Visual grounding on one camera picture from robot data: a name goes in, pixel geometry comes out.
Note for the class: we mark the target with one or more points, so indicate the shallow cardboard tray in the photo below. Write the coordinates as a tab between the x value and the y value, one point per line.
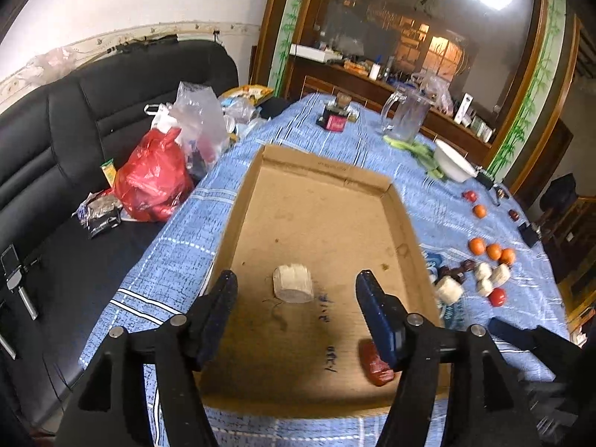
302	360

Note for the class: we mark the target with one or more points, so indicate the small black box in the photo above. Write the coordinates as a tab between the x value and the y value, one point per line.
529	234

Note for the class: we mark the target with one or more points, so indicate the red plastic bag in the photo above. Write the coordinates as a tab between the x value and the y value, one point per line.
154	182

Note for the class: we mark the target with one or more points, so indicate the small far tangerine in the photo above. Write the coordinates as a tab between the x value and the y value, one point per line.
480	211

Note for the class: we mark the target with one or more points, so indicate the orange tangerine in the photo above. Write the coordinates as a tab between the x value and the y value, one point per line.
494	251
477	246
508	256

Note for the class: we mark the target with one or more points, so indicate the black leather sofa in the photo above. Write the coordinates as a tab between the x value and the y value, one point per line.
54	142

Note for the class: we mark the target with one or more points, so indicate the wooden sideboard cabinet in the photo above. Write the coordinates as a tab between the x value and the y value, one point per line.
304	77

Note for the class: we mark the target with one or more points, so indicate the clear glass pitcher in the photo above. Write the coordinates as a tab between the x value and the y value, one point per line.
404	113

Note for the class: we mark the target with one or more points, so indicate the dark bottle with red label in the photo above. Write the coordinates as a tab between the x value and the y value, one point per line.
337	113

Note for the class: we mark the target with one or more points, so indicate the dark red date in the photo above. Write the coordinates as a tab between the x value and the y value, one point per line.
468	265
513	215
446	271

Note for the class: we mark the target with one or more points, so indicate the green leafy vegetables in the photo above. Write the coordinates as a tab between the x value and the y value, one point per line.
423	155

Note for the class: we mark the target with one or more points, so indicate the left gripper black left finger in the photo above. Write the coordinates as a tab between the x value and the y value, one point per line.
209	315

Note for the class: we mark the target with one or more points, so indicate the clear plastic bag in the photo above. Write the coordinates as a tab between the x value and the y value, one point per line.
204	135

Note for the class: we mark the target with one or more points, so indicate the white bowl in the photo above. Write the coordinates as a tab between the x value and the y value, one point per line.
452	163

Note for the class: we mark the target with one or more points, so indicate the far red tomato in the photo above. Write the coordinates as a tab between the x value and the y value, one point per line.
470	196

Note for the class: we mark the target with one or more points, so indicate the red cherry tomato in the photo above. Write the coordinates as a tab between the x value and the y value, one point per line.
498	297

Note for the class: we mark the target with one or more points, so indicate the silver snack packet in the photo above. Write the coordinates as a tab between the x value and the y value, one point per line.
99	212

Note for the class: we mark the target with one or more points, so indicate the black power adapter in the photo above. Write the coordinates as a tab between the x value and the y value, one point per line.
485	179

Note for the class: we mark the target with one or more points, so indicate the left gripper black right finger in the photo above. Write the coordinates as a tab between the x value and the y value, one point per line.
384	315

